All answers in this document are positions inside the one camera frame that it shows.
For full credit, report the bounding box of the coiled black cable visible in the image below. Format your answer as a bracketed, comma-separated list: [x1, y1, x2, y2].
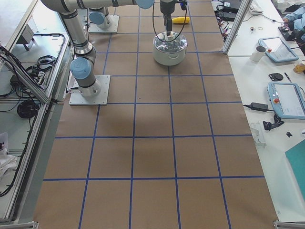
[16, 99, 40, 119]

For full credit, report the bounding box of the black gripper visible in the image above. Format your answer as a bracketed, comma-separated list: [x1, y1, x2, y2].
[160, 0, 179, 35]

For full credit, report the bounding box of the aluminium frame post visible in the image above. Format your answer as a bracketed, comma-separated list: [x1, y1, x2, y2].
[222, 0, 252, 54]

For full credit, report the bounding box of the grey electronics box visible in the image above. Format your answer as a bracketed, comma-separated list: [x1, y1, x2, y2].
[16, 24, 34, 51]

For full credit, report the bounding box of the teach pendant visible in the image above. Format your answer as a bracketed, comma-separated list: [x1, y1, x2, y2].
[267, 82, 305, 120]
[258, 37, 299, 63]

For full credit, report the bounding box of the brown paper table mat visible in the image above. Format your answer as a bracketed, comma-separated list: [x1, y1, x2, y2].
[33, 0, 277, 229]

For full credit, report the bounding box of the teal board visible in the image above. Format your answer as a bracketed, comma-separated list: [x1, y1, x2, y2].
[285, 140, 305, 196]

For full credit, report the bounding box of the clear plastic holder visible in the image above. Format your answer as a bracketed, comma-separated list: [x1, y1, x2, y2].
[249, 122, 266, 148]

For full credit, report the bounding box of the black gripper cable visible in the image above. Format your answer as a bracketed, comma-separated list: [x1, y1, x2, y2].
[152, 0, 188, 49]

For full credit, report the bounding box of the black bracket part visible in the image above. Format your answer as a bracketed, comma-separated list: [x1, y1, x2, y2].
[263, 114, 285, 131]

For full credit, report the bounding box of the black power adapter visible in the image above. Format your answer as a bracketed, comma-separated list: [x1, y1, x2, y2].
[243, 102, 273, 112]

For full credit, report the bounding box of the yellow corn cob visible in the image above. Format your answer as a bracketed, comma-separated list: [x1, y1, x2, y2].
[172, 16, 190, 24]

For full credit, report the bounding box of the white cooking pot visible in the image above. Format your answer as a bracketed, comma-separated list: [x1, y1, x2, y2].
[153, 45, 187, 66]

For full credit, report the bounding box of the glass pot lid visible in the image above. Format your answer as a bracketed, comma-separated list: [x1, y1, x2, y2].
[153, 31, 188, 53]

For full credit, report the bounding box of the white keyboard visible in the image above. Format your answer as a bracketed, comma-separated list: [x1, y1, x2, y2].
[248, 0, 264, 15]

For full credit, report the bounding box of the yellow patterned cup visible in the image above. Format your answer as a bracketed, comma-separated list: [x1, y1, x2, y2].
[293, 60, 305, 73]

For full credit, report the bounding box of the far teach pendant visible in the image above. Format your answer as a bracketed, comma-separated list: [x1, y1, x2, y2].
[258, 37, 299, 63]

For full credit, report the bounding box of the black round disc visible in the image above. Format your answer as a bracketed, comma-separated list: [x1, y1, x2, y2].
[268, 73, 284, 82]

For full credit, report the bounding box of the white paper cup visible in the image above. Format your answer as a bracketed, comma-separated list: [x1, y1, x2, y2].
[250, 45, 266, 62]

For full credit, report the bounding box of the near teach pendant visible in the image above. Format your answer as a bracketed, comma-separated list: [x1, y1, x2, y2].
[267, 82, 305, 120]

